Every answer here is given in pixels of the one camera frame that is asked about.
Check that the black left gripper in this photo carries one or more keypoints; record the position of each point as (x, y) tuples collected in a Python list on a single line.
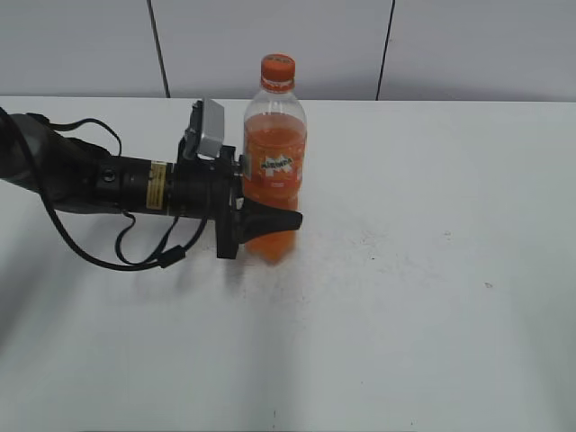
[(204, 189)]

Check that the orange soda bottle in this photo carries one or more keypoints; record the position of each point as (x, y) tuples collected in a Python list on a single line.
[(275, 136)]

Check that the orange bottle cap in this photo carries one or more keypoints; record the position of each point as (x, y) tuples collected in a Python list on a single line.
[(278, 67)]

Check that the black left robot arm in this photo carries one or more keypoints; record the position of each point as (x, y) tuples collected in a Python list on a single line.
[(71, 175)]

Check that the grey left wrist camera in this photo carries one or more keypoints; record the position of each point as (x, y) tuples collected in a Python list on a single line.
[(204, 135)]

